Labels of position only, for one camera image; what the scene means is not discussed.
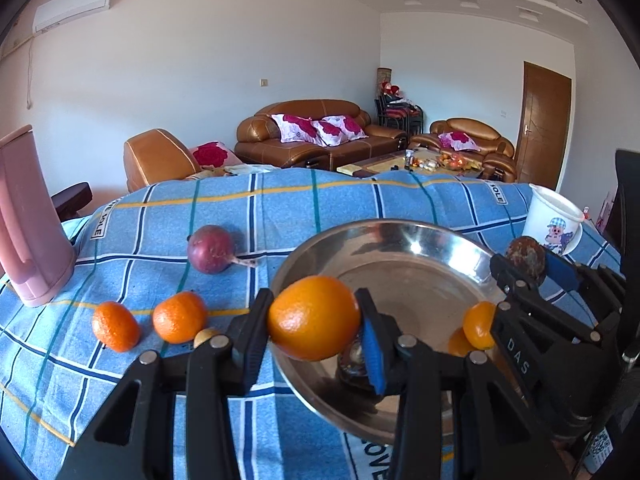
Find pink plastic pitcher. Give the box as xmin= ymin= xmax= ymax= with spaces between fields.
xmin=0 ymin=125 xmax=77 ymax=308

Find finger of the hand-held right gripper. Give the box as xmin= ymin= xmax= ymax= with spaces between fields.
xmin=544 ymin=249 xmax=629 ymax=332
xmin=489 ymin=254 xmax=602 ymax=402

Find large smooth orange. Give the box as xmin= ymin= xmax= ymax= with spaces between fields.
xmin=266 ymin=275 xmax=362 ymax=362

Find wooden coffee table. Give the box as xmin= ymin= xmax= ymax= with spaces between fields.
xmin=337 ymin=149 xmax=486 ymax=178

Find small white floral pillow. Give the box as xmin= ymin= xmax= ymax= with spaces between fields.
xmin=439 ymin=132 xmax=480 ymax=153

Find dark mangosteen in bowl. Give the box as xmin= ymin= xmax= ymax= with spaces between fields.
xmin=338 ymin=339 xmax=372 ymax=386

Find brown wooden door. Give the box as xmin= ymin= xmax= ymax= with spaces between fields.
xmin=515 ymin=61 xmax=572 ymax=192

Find blue plaid tablecloth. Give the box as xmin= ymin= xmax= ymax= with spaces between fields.
xmin=0 ymin=167 xmax=626 ymax=480

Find white plastic bag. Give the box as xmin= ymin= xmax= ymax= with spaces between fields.
xmin=223 ymin=164 xmax=273 ymax=177

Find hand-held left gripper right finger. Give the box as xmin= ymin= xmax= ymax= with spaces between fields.
xmin=355 ymin=288 xmax=571 ymax=480

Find brown leather armchair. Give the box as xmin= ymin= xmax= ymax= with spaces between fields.
xmin=410 ymin=117 xmax=517 ymax=183

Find fruit plate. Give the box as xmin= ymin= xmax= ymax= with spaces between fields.
xmin=435 ymin=152 xmax=476 ymax=170

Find pink rose cushion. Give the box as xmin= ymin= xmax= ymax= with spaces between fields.
xmin=189 ymin=141 xmax=243 ymax=168

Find stacked dark chairs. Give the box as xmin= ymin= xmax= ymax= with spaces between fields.
xmin=375 ymin=94 xmax=424 ymax=136

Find orange-brown leather armchair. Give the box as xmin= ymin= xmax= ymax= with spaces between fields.
xmin=123 ymin=129 xmax=241 ymax=193

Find purple passion fruit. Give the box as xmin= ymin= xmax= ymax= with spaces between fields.
xmin=187 ymin=225 xmax=258 ymax=275

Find air conditioner cable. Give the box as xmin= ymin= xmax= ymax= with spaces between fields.
xmin=26 ymin=32 xmax=38 ymax=110

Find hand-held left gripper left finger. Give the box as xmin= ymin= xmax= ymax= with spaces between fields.
xmin=55 ymin=287 xmax=273 ymax=480

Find brown leather three-seat sofa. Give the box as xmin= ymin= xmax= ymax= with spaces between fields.
xmin=234 ymin=100 xmax=408 ymax=171

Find dark brown passion fruit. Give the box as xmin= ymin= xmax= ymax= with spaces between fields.
xmin=505 ymin=236 xmax=547 ymax=286

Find white wall air conditioner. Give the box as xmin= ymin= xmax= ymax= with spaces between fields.
xmin=32 ymin=0 xmax=111 ymax=33

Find mandarin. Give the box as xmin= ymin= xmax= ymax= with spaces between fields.
xmin=91 ymin=301 xmax=141 ymax=353
xmin=152 ymin=291 xmax=209 ymax=345
xmin=462 ymin=301 xmax=497 ymax=352

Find stainless steel bowl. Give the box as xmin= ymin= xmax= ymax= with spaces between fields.
xmin=270 ymin=220 xmax=531 ymax=446

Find white cartoon pig cup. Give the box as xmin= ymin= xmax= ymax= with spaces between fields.
xmin=522 ymin=183 xmax=586 ymax=257

